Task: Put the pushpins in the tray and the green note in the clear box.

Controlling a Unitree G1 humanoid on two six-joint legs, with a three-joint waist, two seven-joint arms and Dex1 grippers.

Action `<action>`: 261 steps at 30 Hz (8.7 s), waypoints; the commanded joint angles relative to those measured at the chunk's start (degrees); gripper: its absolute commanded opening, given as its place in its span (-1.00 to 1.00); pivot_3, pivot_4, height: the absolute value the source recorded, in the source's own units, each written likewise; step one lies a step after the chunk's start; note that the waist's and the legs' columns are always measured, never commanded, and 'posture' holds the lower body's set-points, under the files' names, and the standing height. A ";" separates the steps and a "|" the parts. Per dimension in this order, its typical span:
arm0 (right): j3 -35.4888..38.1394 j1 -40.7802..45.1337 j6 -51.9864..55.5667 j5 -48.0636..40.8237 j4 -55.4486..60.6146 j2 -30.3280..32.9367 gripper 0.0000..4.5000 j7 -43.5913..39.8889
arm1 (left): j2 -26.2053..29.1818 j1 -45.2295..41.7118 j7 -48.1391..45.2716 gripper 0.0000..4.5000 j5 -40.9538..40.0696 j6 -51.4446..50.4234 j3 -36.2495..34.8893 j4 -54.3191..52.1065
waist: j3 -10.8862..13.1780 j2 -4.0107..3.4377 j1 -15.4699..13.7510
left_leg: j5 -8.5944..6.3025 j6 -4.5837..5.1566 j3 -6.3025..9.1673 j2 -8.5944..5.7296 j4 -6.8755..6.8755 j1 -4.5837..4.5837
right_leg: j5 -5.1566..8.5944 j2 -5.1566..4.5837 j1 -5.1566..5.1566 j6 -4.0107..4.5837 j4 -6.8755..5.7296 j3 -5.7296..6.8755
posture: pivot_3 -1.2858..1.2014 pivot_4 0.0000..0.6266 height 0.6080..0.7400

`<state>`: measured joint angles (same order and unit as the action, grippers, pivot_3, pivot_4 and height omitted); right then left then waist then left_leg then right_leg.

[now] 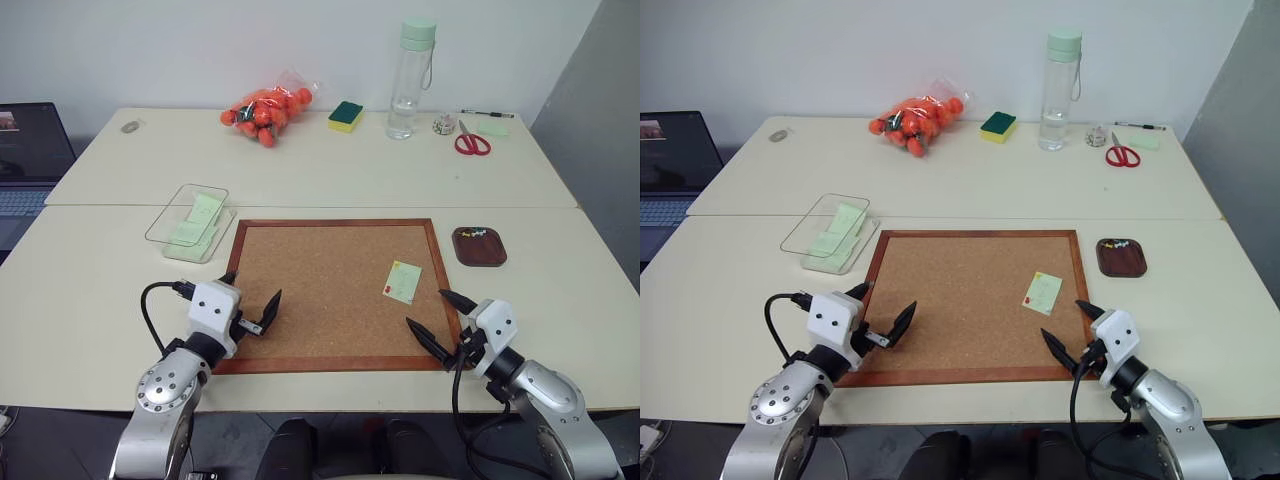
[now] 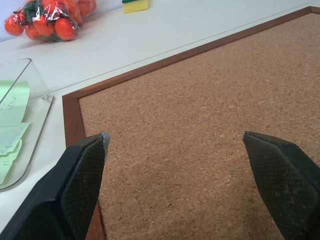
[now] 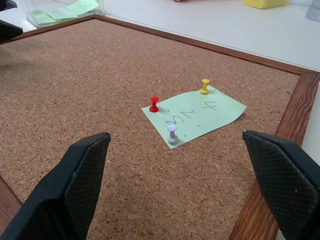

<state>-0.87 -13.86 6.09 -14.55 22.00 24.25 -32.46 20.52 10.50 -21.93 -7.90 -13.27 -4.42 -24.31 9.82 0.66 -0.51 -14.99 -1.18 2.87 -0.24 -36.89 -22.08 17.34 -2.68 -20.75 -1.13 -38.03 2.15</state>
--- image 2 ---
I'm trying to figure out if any cork board with wooden frame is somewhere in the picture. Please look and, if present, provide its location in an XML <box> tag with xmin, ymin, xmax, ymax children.
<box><xmin>61</xmin><ymin>5</ymin><xmax>320</xmax><ymax>240</ymax></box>

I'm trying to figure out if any clear plastic tray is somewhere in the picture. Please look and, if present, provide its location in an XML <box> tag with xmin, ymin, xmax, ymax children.
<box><xmin>0</xmin><ymin>58</ymin><xmax>56</xmax><ymax>193</ymax></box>

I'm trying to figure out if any bag of small oranges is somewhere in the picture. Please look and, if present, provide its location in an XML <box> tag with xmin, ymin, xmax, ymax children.
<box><xmin>4</xmin><ymin>0</ymin><xmax>98</xmax><ymax>43</ymax></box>

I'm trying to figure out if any pale green paper note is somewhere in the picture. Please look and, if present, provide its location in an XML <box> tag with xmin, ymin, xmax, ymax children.
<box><xmin>0</xmin><ymin>121</ymin><xmax>32</xmax><ymax>154</ymax></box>
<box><xmin>0</xmin><ymin>139</ymin><xmax>23</xmax><ymax>185</ymax></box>
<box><xmin>0</xmin><ymin>79</ymin><xmax>31</xmax><ymax>128</ymax></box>

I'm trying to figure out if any yellow and green sponge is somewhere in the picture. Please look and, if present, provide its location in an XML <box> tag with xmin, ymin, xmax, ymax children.
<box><xmin>121</xmin><ymin>0</ymin><xmax>152</xmax><ymax>15</ymax></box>

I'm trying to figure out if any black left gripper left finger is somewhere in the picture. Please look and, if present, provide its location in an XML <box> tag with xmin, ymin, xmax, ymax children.
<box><xmin>0</xmin><ymin>131</ymin><xmax>111</xmax><ymax>240</ymax></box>

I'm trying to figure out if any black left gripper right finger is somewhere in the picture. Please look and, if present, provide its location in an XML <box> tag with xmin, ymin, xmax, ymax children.
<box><xmin>242</xmin><ymin>130</ymin><xmax>320</xmax><ymax>240</ymax></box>

